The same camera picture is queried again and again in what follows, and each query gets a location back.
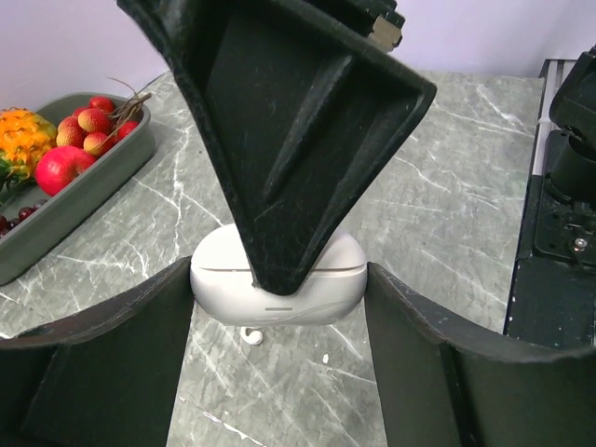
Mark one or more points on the orange pineapple toy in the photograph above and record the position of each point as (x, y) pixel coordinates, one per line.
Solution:
(25, 138)

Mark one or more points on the dark grape bunch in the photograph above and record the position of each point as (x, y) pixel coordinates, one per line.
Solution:
(10, 223)

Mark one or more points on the red lychee bunch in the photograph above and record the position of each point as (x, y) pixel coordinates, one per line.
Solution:
(102, 124)

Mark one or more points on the grey fruit tray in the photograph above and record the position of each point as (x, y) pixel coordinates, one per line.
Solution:
(31, 240)

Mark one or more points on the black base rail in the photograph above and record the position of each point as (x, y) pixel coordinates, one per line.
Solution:
(552, 291)

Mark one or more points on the red apple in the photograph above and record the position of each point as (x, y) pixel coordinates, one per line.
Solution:
(60, 166)

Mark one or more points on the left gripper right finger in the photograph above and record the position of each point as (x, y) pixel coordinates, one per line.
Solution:
(444, 380)

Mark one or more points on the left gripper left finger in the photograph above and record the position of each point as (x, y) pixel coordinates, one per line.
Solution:
(105, 376)

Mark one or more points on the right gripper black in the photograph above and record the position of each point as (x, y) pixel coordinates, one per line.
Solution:
(299, 103)

